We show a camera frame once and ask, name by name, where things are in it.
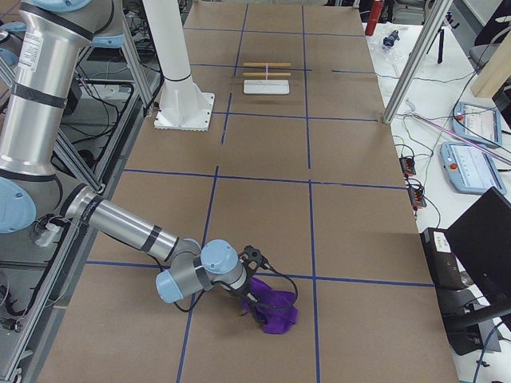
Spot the purple towel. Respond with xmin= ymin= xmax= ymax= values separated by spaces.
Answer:
xmin=242 ymin=278 xmax=299 ymax=335

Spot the upper teach pendant tablet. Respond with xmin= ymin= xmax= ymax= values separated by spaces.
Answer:
xmin=453 ymin=101 xmax=502 ymax=148

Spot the teach pendant tablet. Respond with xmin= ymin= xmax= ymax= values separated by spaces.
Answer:
xmin=440 ymin=142 xmax=507 ymax=195
xmin=453 ymin=101 xmax=502 ymax=148

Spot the red bottle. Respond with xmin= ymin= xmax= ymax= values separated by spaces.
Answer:
xmin=364 ymin=0 xmax=385 ymax=36

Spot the white rack base tray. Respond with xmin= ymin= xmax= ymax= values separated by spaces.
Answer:
xmin=244 ymin=80 xmax=290 ymax=95

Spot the near wooden rack bar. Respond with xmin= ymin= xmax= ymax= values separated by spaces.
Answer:
xmin=243 ymin=72 xmax=291 ymax=79

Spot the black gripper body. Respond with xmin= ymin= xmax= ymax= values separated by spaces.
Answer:
xmin=232 ymin=284 xmax=258 ymax=310

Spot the white pedestal column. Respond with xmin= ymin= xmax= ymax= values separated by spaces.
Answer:
xmin=143 ymin=0 xmax=215 ymax=132

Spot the aluminium frame post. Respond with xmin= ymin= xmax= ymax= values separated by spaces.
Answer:
xmin=382 ymin=0 xmax=453 ymax=124

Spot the far wooden rack bar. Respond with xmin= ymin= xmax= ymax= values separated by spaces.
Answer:
xmin=243 ymin=61 xmax=291 ymax=68

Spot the wooden rack bar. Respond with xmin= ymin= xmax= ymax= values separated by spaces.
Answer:
xmin=243 ymin=72 xmax=291 ymax=79
xmin=243 ymin=61 xmax=291 ymax=68

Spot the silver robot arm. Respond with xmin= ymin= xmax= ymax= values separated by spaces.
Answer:
xmin=1 ymin=1 xmax=257 ymax=305

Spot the lower teach pendant tablet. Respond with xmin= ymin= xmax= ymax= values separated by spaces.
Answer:
xmin=440 ymin=142 xmax=507 ymax=195

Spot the black monitor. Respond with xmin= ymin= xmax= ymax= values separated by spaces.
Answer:
xmin=445 ymin=187 xmax=510 ymax=303

